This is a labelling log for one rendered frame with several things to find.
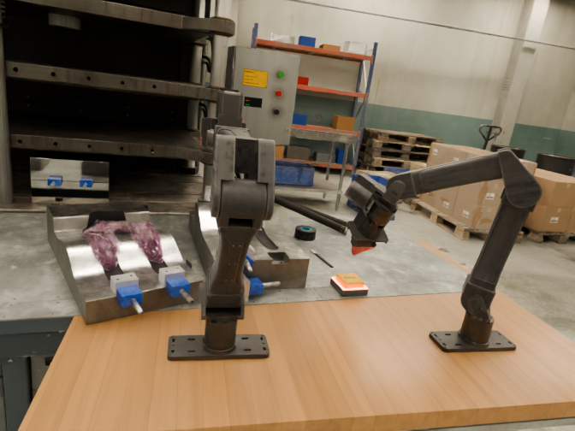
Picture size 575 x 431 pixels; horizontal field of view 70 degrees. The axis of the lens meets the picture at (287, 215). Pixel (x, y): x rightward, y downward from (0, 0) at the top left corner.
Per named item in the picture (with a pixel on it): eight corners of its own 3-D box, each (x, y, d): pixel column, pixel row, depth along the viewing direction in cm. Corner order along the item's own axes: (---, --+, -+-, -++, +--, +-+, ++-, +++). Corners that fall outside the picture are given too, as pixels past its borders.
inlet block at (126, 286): (153, 321, 84) (154, 298, 82) (127, 327, 81) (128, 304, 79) (133, 293, 94) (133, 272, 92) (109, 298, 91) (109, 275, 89)
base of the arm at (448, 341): (435, 305, 97) (452, 321, 90) (506, 305, 101) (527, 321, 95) (427, 334, 99) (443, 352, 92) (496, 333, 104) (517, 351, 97)
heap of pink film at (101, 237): (171, 262, 105) (172, 233, 103) (97, 273, 95) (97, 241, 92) (138, 228, 125) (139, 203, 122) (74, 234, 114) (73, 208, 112)
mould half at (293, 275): (305, 287, 114) (311, 243, 110) (211, 292, 105) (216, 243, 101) (257, 227, 158) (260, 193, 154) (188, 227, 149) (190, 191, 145)
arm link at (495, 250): (456, 307, 95) (512, 173, 84) (458, 296, 100) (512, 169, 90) (484, 318, 92) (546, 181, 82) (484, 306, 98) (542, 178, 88)
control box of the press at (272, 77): (266, 346, 220) (304, 56, 178) (209, 351, 209) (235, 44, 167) (255, 323, 239) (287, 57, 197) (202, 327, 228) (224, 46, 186)
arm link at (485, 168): (382, 178, 95) (533, 144, 80) (390, 173, 103) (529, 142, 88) (394, 228, 96) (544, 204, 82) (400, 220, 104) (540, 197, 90)
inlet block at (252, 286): (284, 278, 106) (281, 297, 107) (276, 270, 110) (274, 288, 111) (236, 283, 100) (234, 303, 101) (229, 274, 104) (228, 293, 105)
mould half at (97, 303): (202, 300, 100) (204, 258, 97) (85, 325, 85) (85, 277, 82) (136, 232, 138) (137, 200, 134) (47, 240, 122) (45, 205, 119)
